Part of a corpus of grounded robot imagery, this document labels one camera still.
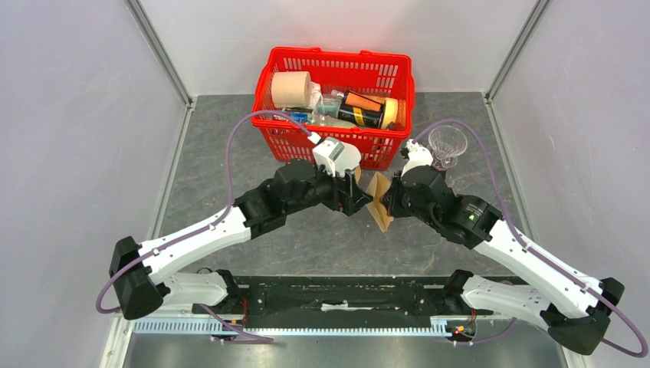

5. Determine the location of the white slotted cable duct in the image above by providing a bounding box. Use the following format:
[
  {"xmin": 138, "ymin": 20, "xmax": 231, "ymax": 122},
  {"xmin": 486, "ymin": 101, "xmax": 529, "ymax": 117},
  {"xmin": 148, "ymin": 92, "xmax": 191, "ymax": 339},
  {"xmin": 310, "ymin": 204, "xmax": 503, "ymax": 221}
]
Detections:
[{"xmin": 133, "ymin": 317, "xmax": 457, "ymax": 338}]

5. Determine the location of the aluminium frame post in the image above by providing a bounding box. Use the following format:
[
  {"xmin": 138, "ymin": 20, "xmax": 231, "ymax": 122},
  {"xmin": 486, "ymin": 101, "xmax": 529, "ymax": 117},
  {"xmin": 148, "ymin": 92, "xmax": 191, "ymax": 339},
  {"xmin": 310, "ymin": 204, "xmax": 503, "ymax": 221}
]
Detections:
[
  {"xmin": 484, "ymin": 0, "xmax": 552, "ymax": 104},
  {"xmin": 125, "ymin": 0, "xmax": 194, "ymax": 108}
]

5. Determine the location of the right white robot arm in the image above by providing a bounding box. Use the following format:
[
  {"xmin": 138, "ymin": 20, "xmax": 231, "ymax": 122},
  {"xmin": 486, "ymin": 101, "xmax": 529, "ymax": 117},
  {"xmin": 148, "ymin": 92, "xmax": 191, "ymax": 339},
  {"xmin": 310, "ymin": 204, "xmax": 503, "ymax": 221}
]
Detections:
[{"xmin": 381, "ymin": 166, "xmax": 625, "ymax": 356}]

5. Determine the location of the white paper coffee filter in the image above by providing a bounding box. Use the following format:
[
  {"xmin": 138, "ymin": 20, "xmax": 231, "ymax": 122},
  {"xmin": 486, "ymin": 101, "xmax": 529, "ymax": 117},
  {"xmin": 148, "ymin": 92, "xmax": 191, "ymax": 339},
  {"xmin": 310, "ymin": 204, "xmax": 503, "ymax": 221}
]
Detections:
[{"xmin": 340, "ymin": 142, "xmax": 361, "ymax": 170}]

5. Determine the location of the right aluminium frame post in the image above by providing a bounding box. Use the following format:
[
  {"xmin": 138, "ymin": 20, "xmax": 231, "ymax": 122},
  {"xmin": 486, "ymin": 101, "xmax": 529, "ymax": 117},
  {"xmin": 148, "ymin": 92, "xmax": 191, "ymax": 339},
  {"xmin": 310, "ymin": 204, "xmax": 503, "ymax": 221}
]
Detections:
[{"xmin": 484, "ymin": 0, "xmax": 552, "ymax": 104}]

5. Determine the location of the clear glass dripper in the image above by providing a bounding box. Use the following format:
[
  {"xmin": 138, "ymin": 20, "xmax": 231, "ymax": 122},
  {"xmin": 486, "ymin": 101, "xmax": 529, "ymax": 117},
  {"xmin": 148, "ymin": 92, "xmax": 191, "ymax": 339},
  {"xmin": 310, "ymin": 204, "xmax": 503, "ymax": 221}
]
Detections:
[{"xmin": 428, "ymin": 125, "xmax": 468, "ymax": 171}]

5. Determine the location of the left aluminium frame post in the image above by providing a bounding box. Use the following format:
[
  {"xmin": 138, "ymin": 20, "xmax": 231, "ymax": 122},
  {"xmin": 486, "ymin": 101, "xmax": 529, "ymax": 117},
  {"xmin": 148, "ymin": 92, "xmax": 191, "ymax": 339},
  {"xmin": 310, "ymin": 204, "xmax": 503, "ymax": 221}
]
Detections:
[{"xmin": 125, "ymin": 0, "xmax": 194, "ymax": 108}]

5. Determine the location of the beige paper towel roll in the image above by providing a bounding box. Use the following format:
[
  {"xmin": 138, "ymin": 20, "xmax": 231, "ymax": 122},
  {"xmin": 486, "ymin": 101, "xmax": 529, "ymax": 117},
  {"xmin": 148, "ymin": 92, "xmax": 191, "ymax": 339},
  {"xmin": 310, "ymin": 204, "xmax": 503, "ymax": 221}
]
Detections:
[{"xmin": 271, "ymin": 71, "xmax": 311, "ymax": 108}]

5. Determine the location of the black orange can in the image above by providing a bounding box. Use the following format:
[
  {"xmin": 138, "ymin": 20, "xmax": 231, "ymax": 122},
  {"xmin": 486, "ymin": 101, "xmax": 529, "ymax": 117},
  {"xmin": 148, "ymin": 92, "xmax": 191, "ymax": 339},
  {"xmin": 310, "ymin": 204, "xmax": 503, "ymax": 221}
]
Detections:
[{"xmin": 335, "ymin": 90, "xmax": 384, "ymax": 129}]

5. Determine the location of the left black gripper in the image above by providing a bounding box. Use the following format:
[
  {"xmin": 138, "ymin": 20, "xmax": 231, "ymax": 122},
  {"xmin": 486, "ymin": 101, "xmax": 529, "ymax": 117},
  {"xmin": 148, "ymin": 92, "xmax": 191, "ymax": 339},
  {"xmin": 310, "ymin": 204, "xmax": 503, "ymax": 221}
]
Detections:
[{"xmin": 285, "ymin": 159, "xmax": 373, "ymax": 216}]

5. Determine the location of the blue red small box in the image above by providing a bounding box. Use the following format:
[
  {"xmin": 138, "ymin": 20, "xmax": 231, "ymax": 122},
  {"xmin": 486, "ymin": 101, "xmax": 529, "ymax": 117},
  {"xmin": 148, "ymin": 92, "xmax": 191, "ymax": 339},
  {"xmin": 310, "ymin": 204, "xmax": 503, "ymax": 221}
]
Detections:
[{"xmin": 272, "ymin": 108, "xmax": 315, "ymax": 125}]

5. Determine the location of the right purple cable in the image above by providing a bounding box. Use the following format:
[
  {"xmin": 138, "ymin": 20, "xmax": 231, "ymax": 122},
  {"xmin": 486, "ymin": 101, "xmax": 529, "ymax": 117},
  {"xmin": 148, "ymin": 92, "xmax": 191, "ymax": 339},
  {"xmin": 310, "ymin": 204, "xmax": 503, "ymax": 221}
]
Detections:
[{"xmin": 411, "ymin": 118, "xmax": 650, "ymax": 359}]

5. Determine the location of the brown paper coffee filter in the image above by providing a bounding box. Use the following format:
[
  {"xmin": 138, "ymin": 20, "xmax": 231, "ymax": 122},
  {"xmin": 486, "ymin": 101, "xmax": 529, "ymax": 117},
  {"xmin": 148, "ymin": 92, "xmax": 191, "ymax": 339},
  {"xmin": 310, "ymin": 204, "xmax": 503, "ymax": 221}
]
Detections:
[{"xmin": 366, "ymin": 172, "xmax": 394, "ymax": 233}]

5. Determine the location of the red plastic shopping basket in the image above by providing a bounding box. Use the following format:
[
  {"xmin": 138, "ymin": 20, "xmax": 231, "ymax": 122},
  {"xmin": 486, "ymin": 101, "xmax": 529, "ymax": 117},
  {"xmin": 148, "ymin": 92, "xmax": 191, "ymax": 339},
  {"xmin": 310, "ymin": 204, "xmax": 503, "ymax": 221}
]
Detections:
[{"xmin": 252, "ymin": 47, "xmax": 415, "ymax": 171}]

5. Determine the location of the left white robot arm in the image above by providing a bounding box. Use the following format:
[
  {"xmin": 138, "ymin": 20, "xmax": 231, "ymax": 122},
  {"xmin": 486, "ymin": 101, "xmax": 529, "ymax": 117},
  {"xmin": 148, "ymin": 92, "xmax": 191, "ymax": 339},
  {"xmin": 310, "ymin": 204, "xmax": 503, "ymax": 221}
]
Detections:
[{"xmin": 109, "ymin": 159, "xmax": 373, "ymax": 320}]

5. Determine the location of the clear plastic bottle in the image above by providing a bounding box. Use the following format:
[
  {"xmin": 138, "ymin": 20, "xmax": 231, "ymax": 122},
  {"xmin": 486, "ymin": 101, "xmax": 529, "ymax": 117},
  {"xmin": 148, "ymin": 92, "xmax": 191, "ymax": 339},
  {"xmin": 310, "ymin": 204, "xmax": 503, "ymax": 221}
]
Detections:
[{"xmin": 313, "ymin": 91, "xmax": 342, "ymax": 125}]

